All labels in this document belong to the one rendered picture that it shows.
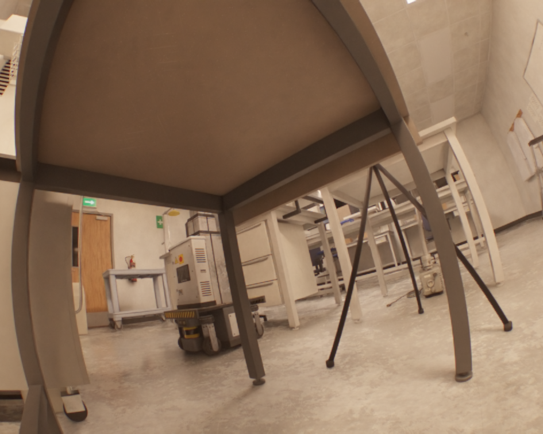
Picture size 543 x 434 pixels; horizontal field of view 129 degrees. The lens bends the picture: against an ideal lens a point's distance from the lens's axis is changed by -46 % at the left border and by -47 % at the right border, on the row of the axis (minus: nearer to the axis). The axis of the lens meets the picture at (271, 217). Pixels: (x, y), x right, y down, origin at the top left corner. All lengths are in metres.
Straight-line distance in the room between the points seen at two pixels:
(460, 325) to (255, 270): 1.50
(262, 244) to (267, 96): 1.38
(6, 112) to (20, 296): 0.61
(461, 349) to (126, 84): 0.82
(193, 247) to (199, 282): 0.21
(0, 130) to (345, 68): 0.97
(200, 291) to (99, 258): 3.70
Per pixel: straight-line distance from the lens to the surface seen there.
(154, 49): 0.40
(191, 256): 1.42
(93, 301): 4.80
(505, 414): 0.52
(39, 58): 0.38
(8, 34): 1.08
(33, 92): 0.42
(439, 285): 1.61
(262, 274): 1.77
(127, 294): 4.95
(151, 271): 3.81
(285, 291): 1.65
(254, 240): 1.81
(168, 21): 0.38
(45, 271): 0.74
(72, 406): 0.83
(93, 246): 4.95
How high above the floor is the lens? 0.34
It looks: 16 degrees up
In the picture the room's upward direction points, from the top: 12 degrees counter-clockwise
